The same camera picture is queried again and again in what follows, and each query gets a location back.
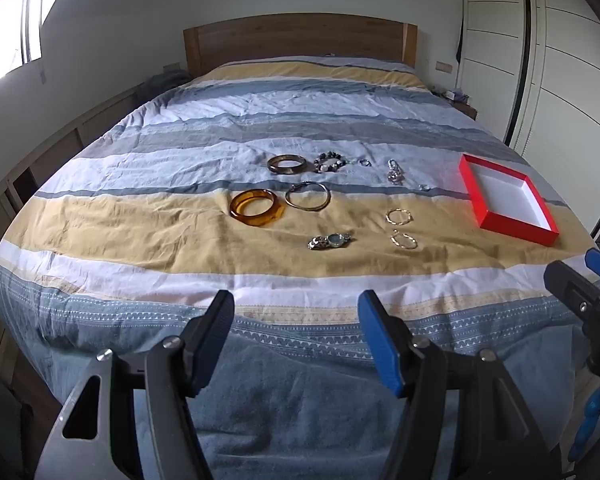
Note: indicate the striped duvet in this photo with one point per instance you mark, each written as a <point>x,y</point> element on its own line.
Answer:
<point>180,240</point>

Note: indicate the twisted hoop earring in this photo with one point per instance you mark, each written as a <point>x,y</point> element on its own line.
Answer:
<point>389,217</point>
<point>395,241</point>

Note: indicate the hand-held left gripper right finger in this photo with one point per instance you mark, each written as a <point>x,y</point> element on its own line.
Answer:
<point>380,345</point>

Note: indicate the white wardrobe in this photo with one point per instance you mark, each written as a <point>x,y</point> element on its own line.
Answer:
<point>555,60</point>

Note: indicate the tissue box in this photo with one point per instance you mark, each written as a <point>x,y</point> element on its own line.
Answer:
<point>455,96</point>

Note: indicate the wall socket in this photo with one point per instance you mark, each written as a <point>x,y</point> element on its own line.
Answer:
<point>171,67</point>

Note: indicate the grey cloth pile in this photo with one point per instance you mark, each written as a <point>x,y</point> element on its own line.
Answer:
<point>167,85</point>

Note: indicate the wooden headboard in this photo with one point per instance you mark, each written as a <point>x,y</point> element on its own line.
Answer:
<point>300,37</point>

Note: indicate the low wooden cabinet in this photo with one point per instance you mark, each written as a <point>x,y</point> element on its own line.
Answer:
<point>45,160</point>

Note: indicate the red cardboard box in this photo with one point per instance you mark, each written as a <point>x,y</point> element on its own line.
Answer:
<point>510,195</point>

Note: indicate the amber translucent bangle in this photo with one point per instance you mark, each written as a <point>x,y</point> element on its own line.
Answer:
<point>240,212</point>

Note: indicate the thin metal bangle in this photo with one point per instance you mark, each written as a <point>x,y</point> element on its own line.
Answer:
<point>305,184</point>

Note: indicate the blue-grey fleece blanket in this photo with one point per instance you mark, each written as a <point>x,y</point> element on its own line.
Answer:
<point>290,410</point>

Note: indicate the wooden nightstand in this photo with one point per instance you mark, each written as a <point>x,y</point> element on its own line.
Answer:
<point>466,110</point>

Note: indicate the wall switch plate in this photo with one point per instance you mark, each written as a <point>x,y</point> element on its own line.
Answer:
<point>444,67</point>

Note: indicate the person's right hand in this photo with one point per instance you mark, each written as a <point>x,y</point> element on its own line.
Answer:
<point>587,425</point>

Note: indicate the dark brown bangle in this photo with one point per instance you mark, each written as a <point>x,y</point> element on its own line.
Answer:
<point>275,167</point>

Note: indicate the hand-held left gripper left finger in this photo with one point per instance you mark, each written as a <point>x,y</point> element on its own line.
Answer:
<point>214,350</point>

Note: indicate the metal wristwatch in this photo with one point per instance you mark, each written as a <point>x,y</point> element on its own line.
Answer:
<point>336,240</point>

